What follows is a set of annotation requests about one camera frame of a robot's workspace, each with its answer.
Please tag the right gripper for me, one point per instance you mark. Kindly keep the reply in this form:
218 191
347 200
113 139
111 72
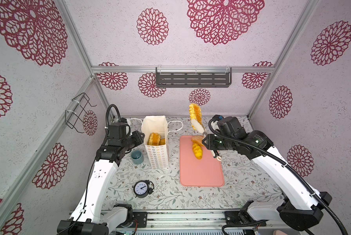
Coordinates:
209 139

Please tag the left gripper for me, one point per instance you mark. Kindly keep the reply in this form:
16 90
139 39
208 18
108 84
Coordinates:
139 140

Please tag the ridged spiral bread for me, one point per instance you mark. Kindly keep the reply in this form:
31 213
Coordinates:
154 139

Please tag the small yellow bread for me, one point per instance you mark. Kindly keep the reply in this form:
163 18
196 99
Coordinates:
162 142

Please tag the white paper bag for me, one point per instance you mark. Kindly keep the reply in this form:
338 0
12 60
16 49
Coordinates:
158 155

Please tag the corn-like yellow bread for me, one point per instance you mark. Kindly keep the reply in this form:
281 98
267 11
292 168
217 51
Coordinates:
195 113

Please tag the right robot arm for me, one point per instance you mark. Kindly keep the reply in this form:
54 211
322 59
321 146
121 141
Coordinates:
302 207

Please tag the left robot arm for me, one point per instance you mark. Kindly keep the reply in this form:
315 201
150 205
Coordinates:
105 165

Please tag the teal cup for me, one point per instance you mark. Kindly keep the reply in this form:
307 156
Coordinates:
137 157

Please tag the pink tray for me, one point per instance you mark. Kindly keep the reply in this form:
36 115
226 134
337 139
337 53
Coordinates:
204 172

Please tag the black alarm clock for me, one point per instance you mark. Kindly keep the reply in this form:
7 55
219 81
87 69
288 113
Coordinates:
143 188

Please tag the black wire rack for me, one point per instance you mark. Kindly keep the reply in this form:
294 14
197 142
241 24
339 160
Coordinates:
81 118

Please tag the grey wall shelf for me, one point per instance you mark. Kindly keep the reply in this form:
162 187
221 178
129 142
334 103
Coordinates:
196 79

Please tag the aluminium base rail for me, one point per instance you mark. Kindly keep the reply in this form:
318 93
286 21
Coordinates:
187 218

